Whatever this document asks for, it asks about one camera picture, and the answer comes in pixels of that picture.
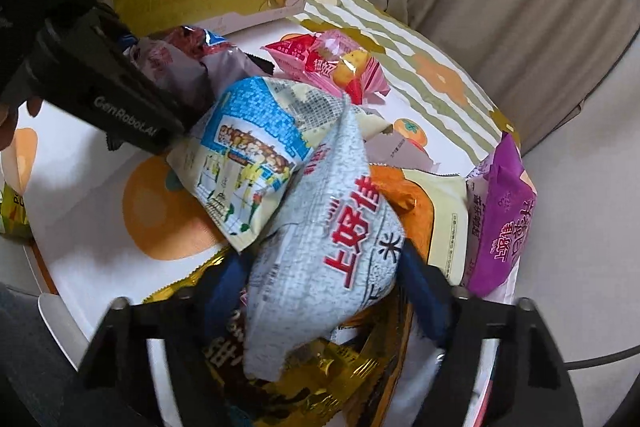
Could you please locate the gold and black snack packet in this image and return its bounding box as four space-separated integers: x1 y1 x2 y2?
150 257 416 427

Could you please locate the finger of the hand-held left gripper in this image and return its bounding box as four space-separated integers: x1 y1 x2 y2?
106 106 222 156

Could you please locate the pink striped snack packet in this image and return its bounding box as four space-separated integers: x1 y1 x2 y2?
263 29 391 105

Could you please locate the grey cable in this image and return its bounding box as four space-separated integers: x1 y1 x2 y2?
562 349 640 370

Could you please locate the blue and white illustrated packet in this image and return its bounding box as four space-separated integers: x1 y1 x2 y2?
166 76 351 254

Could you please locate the dark red snack packet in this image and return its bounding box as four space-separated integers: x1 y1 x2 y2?
131 26 273 118

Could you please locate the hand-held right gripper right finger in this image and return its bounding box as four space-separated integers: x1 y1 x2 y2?
399 239 583 427

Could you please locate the green and yellow snack packet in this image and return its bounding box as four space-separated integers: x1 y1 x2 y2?
0 184 34 241

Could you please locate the persimmon print tablecloth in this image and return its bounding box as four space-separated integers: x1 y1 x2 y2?
0 0 538 427

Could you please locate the orange cake cream packet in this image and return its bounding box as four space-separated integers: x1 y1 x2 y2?
370 164 471 285

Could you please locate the grey plush blanket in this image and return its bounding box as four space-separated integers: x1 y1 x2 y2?
0 282 86 427

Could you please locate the person's left hand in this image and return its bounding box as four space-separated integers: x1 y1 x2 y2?
0 97 46 151

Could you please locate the purple snack packet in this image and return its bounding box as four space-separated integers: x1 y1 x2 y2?
462 132 538 299

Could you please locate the grey speckled rice cracker packet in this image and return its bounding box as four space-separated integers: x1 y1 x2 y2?
242 94 403 383

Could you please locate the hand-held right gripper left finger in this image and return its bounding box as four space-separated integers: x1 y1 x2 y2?
75 253 252 427

